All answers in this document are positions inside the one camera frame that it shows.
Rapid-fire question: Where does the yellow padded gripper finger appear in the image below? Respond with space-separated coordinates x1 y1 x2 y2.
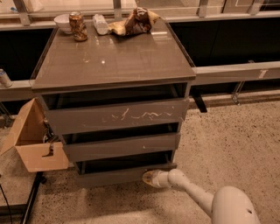
142 171 155 186

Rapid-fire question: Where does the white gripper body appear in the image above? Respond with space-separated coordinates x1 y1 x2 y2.
152 170 172 188

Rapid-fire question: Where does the grey bottom drawer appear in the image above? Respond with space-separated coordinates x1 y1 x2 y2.
75 150 177 188

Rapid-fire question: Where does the grey drawer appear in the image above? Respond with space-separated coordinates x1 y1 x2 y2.
63 122 180 162
43 83 188 135
75 150 177 188

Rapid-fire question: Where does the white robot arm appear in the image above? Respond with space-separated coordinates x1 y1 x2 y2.
143 169 261 224

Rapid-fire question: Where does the grey middle drawer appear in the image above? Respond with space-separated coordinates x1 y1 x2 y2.
63 122 180 162

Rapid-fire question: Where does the grey drawer cabinet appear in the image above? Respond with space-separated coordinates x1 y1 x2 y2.
30 17 197 176

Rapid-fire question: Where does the grey top drawer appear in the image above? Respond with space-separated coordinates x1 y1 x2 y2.
43 83 188 135

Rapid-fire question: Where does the black floor bar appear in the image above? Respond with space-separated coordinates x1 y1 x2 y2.
20 171 46 224

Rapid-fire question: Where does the open cardboard box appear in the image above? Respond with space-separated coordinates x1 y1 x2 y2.
1 98 69 172

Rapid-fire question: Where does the brown soda can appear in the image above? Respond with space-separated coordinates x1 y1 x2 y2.
69 11 88 41

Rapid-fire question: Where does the white bowl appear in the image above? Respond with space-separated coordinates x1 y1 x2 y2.
54 14 72 34

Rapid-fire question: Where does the black cable on floor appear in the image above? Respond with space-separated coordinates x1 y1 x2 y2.
0 184 14 224

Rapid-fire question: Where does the grey horizontal rail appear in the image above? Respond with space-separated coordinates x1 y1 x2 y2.
0 61 280 102

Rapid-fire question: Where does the white can on rail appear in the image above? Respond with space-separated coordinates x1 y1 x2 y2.
0 69 12 88

